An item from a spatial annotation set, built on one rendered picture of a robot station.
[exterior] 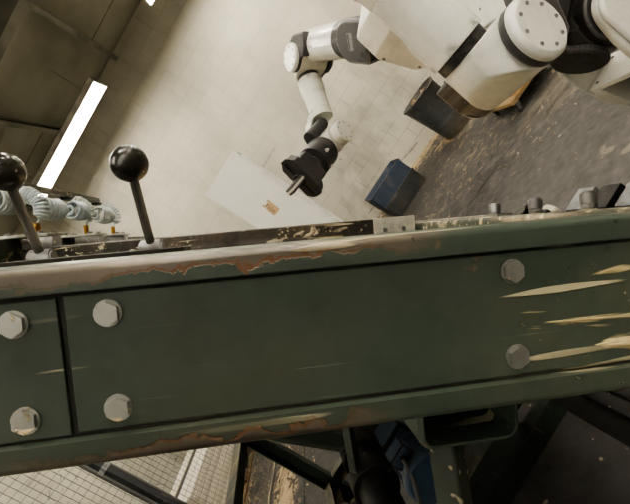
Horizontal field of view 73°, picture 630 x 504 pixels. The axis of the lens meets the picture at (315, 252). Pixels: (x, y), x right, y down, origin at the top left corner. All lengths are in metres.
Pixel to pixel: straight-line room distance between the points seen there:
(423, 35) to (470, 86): 0.08
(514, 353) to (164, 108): 6.34
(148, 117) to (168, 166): 0.71
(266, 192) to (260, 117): 1.72
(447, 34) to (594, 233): 0.31
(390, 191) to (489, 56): 4.71
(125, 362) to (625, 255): 0.30
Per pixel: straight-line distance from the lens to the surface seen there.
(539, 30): 0.56
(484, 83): 0.55
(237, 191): 4.82
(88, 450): 0.28
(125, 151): 0.47
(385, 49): 0.93
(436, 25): 0.54
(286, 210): 4.78
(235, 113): 6.28
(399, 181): 5.25
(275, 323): 0.24
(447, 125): 5.38
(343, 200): 6.19
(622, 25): 1.00
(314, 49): 1.25
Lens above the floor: 1.26
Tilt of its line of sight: 7 degrees down
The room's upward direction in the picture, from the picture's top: 57 degrees counter-clockwise
